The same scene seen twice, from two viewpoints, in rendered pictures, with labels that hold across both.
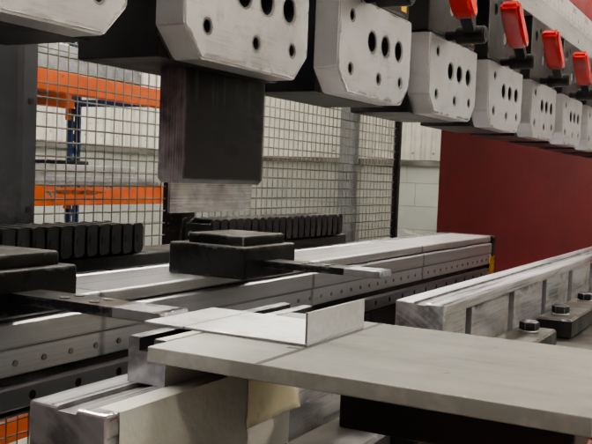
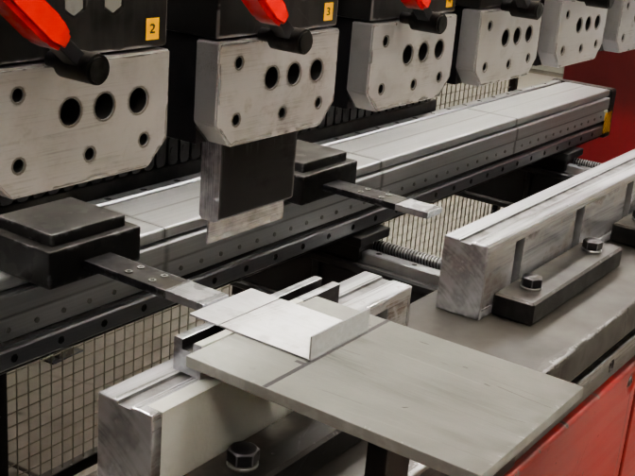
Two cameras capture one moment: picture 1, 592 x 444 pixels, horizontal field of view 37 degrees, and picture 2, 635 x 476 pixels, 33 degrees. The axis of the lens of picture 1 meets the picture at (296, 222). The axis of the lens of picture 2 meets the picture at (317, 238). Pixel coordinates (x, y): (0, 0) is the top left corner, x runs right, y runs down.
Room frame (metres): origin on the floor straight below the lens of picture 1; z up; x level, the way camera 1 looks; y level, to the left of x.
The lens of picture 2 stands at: (-0.23, -0.08, 1.37)
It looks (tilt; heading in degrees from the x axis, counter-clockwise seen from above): 19 degrees down; 5
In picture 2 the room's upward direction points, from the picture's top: 5 degrees clockwise
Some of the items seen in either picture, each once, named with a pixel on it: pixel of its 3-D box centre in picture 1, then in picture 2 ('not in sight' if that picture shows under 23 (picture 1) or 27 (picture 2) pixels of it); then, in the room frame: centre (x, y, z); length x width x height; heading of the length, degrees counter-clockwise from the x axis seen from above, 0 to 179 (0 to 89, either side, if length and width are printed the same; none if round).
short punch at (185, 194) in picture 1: (213, 144); (248, 177); (0.62, 0.06, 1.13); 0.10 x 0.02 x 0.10; 151
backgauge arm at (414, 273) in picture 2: not in sight; (289, 251); (1.33, 0.11, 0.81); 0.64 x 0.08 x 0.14; 61
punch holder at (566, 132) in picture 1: (547, 95); not in sight; (1.47, -0.41, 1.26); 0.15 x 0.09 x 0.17; 151
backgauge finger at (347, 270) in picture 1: (285, 256); (344, 181); (1.05, 0.01, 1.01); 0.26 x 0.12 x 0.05; 61
